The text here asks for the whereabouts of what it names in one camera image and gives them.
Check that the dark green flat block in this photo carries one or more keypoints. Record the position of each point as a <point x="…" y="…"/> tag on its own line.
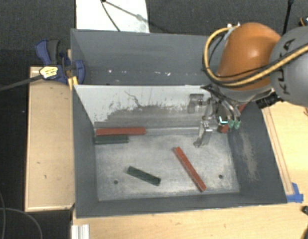
<point x="111" y="140"/>
<point x="143" y="175"/>

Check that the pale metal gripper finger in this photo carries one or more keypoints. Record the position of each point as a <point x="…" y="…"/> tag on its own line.
<point x="195" y="103"/>
<point x="205" y="134"/>

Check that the red-brown flat block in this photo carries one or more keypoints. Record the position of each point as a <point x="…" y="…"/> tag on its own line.
<point x="120" y="131"/>
<point x="189" y="168"/>

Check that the grey metal bin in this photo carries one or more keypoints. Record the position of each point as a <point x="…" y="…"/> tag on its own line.
<point x="154" y="58"/>

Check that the black cylinder on white bracket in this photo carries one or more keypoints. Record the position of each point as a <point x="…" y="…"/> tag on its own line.
<point x="266" y="101"/>

